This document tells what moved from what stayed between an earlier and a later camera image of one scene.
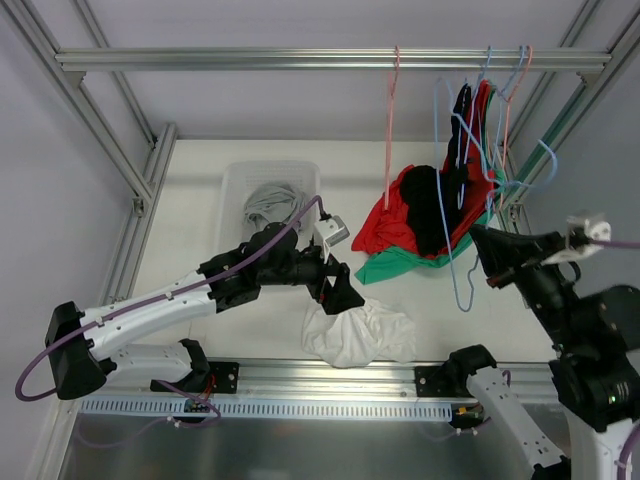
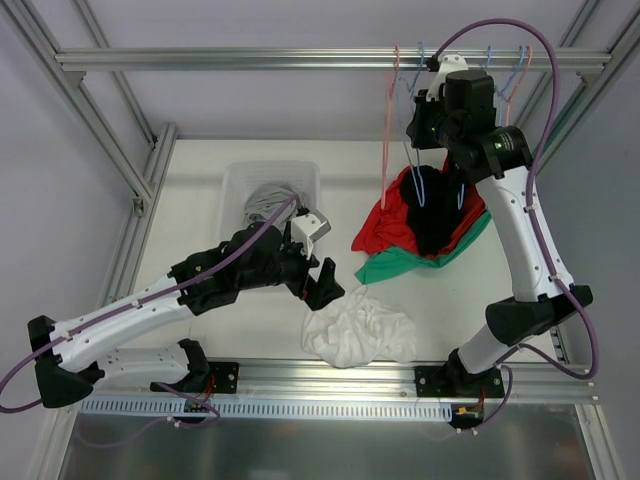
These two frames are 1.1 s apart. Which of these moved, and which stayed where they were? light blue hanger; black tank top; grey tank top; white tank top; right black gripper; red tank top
Moved: right black gripper; light blue hanger
Stayed: red tank top; black tank top; white tank top; grey tank top
